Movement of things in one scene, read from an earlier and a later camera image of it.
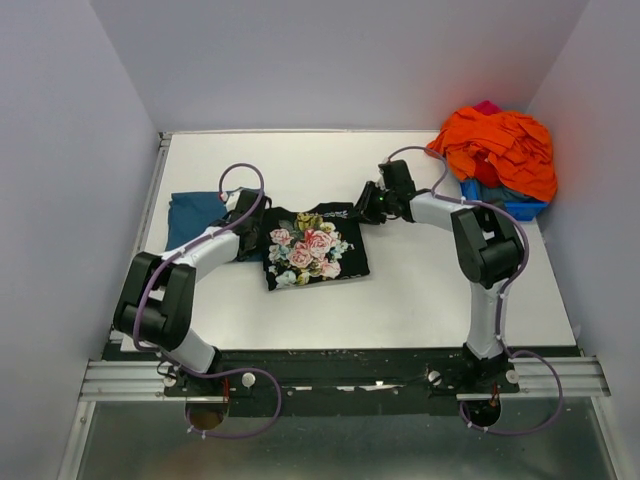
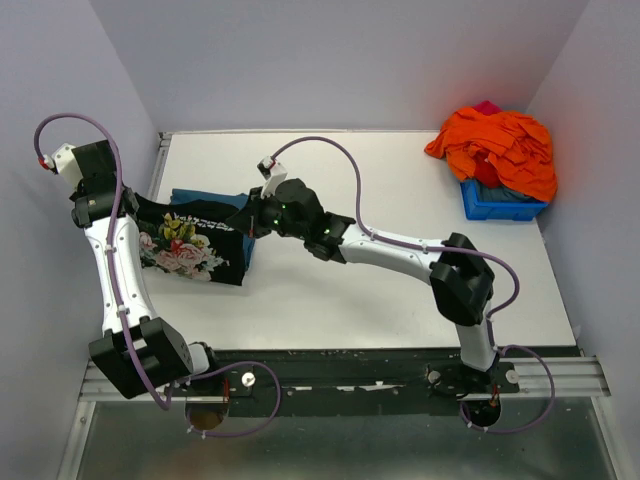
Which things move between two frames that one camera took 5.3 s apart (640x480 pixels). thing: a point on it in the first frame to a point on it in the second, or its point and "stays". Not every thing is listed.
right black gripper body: x=376 y=203 to x=267 y=215
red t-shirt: x=485 y=172 stays
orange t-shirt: x=518 y=146 stays
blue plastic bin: x=516 y=210 stays
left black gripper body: x=257 y=230 to x=80 y=192
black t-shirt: x=318 y=245 to x=190 y=237
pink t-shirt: x=488 y=107 stays
